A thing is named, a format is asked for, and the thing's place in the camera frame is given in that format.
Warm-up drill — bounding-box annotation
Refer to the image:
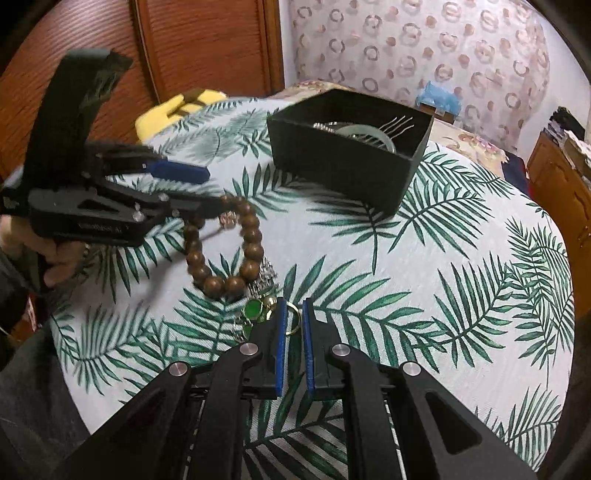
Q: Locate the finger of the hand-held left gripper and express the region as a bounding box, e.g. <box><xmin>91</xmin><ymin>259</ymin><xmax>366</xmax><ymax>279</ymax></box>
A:
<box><xmin>88</xmin><ymin>143</ymin><xmax>211</xmax><ymax>185</ymax></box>
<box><xmin>69</xmin><ymin>181</ymin><xmax>223</xmax><ymax>220</ymax></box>

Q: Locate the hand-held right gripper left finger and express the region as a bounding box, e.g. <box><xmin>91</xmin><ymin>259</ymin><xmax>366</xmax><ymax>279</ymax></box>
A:
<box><xmin>60</xmin><ymin>298</ymin><xmax>290</xmax><ymax>480</ymax></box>

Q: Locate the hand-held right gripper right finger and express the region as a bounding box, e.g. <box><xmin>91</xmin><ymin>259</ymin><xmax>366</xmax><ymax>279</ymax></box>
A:
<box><xmin>302</xmin><ymin>298</ymin><xmax>541</xmax><ymax>480</ymax></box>

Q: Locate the green gem gold ring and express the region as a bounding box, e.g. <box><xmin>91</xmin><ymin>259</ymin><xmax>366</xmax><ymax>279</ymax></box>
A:
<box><xmin>233</xmin><ymin>295</ymin><xmax>303</xmax><ymax>344</ymax></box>

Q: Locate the brown wooden bead bracelet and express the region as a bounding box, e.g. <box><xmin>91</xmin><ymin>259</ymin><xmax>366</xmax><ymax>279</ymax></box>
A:
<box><xmin>184</xmin><ymin>194</ymin><xmax>265</xmax><ymax>297</ymax></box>

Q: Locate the black square box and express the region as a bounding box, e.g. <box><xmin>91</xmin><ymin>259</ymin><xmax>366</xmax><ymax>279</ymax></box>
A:
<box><xmin>267</xmin><ymin>89</ymin><xmax>435</xmax><ymax>217</ymax></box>

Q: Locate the pale jade bangle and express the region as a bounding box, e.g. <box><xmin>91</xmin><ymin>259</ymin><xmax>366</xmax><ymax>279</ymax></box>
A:
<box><xmin>335</xmin><ymin>121</ymin><xmax>394</xmax><ymax>153</ymax></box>

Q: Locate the purple flower hair comb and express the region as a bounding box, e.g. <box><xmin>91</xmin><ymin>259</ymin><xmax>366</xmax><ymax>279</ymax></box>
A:
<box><xmin>373</xmin><ymin>114</ymin><xmax>415</xmax><ymax>139</ymax></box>

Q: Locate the person's left hand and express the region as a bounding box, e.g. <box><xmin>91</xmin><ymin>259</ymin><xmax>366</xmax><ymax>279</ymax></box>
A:
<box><xmin>34</xmin><ymin>240</ymin><xmax>92</xmax><ymax>289</ymax></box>

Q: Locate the yellow plush toy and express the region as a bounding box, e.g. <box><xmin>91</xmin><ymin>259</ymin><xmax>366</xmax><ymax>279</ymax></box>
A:
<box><xmin>135</xmin><ymin>89</ymin><xmax>227</xmax><ymax>139</ymax></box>

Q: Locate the wooden louvered wardrobe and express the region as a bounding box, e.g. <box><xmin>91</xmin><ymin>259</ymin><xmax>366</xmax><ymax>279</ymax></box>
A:
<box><xmin>0</xmin><ymin>0</ymin><xmax>284</xmax><ymax>195</ymax></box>

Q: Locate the leaf print tablecloth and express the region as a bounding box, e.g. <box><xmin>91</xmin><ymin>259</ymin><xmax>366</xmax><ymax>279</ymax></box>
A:
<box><xmin>48</xmin><ymin>95</ymin><xmax>575</xmax><ymax>480</ymax></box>

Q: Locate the person's grey clothing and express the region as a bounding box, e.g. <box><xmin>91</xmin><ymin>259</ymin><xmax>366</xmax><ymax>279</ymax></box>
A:
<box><xmin>0</xmin><ymin>323</ymin><xmax>93</xmax><ymax>480</ymax></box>

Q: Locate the circle pattern curtain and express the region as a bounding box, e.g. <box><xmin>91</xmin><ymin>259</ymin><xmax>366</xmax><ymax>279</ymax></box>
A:
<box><xmin>288</xmin><ymin>0</ymin><xmax>552</xmax><ymax>151</ymax></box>

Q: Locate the blue plastic bag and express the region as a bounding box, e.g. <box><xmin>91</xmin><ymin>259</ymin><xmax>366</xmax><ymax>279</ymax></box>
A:
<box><xmin>416</xmin><ymin>80</ymin><xmax>465</xmax><ymax>114</ymax></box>

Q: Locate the wooden cabinet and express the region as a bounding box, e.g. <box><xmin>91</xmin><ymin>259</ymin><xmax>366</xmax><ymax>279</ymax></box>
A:
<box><xmin>526</xmin><ymin>129</ymin><xmax>591</xmax><ymax>259</ymax></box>

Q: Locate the stack of dark clothes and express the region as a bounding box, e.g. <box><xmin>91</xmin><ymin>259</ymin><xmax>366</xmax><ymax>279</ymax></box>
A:
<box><xmin>547</xmin><ymin>106</ymin><xmax>574</xmax><ymax>139</ymax></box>

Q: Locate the silver charm chain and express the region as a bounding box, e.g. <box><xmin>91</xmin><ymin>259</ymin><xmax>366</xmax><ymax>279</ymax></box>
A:
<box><xmin>250</xmin><ymin>261</ymin><xmax>279</xmax><ymax>298</ymax></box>

